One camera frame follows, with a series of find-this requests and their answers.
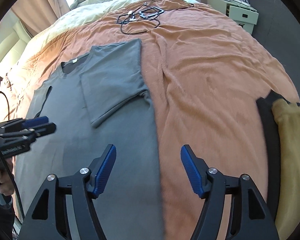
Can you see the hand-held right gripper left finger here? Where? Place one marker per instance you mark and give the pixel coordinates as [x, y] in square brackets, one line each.
[103, 170]

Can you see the cream duvet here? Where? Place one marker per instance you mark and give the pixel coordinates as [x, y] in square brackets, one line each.
[90, 10]

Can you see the pale green nightstand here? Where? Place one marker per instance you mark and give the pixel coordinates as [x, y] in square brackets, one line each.
[240, 17]

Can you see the grey t-shirt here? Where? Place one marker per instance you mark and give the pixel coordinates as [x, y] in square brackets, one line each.
[72, 100]

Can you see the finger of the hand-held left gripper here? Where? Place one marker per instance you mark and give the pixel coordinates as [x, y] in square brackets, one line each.
[46, 129]
[36, 121]

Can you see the orange blanket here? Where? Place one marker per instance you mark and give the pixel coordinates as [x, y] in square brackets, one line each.
[202, 80]

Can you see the white power strip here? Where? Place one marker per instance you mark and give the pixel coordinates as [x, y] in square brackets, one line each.
[243, 3]

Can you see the person's left hand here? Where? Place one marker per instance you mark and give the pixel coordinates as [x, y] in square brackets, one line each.
[3, 185]

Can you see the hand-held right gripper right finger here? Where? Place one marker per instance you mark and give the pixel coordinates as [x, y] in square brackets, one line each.
[192, 172]

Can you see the black rectangular frame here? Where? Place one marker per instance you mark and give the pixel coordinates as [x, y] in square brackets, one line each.
[162, 11]

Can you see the mustard folded garment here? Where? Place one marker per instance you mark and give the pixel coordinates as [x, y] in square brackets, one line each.
[295, 155]

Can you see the plain black folded garment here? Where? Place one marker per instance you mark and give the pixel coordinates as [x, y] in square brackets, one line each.
[267, 130]

